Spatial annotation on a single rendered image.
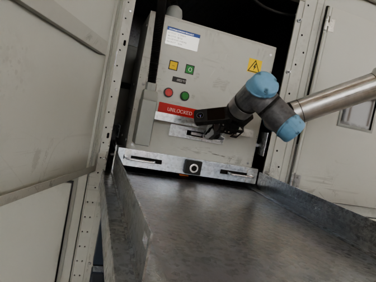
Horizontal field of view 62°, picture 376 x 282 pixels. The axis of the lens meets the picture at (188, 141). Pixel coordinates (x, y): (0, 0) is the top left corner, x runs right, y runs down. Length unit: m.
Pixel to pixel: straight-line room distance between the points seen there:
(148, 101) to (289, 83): 0.55
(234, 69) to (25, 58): 0.74
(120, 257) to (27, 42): 0.44
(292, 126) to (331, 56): 0.55
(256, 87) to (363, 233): 0.43
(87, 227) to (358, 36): 1.22
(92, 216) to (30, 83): 0.54
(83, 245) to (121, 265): 0.68
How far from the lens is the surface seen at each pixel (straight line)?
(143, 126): 0.99
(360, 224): 0.88
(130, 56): 1.69
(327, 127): 1.34
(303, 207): 1.03
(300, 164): 1.29
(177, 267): 0.49
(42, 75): 0.75
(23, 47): 0.69
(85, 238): 1.14
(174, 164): 1.13
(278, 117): 0.85
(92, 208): 1.10
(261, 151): 1.24
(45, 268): 1.16
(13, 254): 1.15
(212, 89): 1.16
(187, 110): 1.13
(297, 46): 1.29
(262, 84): 0.83
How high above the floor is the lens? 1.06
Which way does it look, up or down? 4 degrees down
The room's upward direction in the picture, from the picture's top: 11 degrees clockwise
